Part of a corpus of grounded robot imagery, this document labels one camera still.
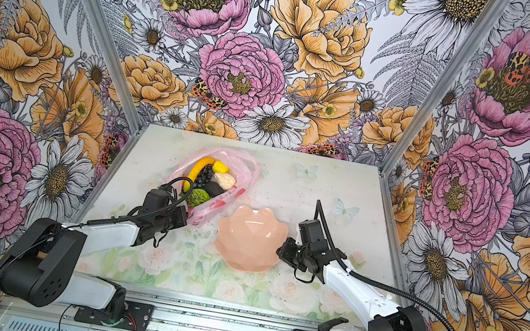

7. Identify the yellow lemon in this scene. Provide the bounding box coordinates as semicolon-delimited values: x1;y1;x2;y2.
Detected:
212;160;230;174

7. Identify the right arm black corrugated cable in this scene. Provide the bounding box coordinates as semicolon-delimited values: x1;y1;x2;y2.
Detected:
293;198;492;331

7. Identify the left aluminium corner post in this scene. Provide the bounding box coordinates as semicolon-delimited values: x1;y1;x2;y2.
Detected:
81;0;143;136

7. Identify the yellow banana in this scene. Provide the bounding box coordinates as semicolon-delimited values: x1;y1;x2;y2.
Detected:
182;157;215;192

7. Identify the aluminium corner post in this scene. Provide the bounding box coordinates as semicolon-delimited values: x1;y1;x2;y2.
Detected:
378;0;524;195
81;0;143;136

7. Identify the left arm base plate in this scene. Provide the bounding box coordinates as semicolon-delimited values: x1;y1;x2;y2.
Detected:
73;301;155;331

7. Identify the right aluminium corner post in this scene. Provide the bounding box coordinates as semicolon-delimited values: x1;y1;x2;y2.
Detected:
378;0;524;195

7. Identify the pink plastic bag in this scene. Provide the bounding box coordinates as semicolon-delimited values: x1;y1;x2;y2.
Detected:
164;147;260;226

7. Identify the pink scalloped bowl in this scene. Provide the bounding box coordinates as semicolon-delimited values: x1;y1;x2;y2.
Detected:
214;205;289;273

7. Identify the dark green avocado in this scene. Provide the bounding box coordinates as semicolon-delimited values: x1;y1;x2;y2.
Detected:
203;181;226;199

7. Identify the bright green bumpy fruit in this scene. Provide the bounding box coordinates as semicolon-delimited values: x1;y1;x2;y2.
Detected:
186;188;211;208

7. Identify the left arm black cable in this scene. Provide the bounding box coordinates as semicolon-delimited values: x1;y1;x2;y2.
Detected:
71;159;197;253

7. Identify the beige garlic bulb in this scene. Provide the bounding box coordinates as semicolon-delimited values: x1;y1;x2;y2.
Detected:
213;173;237;191

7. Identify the dark grape bunch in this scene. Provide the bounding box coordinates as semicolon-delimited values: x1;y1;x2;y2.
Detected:
193;164;214;189

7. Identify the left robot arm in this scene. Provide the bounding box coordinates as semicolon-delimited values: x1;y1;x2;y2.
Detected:
0;185;188;323

